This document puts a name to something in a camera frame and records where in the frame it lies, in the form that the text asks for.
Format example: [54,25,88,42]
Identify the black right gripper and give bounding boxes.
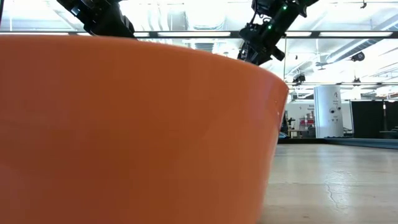
[236,23,286,67]

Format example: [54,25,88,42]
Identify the orange plastic mini bowl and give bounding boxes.
[0,34,290,224]

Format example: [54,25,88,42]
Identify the long ceiling light fixture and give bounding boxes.
[0,30,398,39]

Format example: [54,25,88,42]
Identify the red storage rack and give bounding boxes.
[298,116,315,128]

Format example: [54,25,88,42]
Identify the black ceiling beam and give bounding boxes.
[285,81,398,86]

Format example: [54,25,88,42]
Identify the white round column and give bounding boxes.
[313,85,345,139]

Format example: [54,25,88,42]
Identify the black partition panel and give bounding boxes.
[350,100,398,139]

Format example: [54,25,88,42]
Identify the dark blue floor mat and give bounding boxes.
[323,137,398,150]

